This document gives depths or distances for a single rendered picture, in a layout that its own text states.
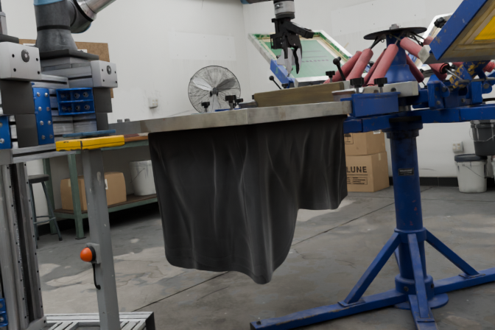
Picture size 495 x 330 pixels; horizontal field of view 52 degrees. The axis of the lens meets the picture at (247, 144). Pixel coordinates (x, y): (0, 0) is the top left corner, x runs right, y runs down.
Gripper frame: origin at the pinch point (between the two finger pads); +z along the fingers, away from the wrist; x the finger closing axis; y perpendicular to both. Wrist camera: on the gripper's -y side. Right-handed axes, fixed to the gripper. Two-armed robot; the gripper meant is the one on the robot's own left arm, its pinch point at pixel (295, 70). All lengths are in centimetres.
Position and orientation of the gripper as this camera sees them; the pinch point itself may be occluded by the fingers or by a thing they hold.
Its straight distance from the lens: 187.2
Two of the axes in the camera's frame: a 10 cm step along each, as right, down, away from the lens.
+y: -7.5, 0.4, 6.7
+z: 1.0, 9.9, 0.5
